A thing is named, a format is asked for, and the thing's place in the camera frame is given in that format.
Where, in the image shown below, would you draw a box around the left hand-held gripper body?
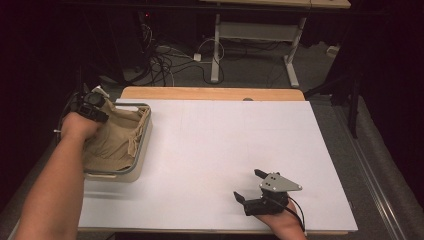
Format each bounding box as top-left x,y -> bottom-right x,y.
68,85 -> 110,123

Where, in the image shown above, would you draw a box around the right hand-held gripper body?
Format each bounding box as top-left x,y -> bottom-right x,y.
243,172 -> 303,217

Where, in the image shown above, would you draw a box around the khaki pants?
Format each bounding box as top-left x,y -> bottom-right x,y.
83,99 -> 149,172

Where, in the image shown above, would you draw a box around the beige storage bin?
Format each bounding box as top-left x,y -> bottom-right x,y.
83,102 -> 154,183

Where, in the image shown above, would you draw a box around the person's left hand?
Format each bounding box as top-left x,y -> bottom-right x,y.
60,111 -> 104,142

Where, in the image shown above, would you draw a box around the person's right hand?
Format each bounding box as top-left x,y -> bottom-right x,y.
254,201 -> 308,240

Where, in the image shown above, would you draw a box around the white table cover sheet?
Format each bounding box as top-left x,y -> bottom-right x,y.
78,98 -> 359,233

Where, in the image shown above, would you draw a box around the black metal stand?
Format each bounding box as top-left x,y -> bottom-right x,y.
346,63 -> 364,140

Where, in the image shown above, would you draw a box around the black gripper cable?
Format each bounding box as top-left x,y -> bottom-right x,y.
286,195 -> 307,233

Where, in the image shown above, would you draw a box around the tangle of floor cables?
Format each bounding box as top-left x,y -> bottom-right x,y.
126,19 -> 225,88

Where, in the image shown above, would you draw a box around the metal floor rail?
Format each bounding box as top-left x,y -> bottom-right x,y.
333,105 -> 409,240

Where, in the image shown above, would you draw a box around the white metal frame desk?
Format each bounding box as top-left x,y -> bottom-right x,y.
199,0 -> 352,89

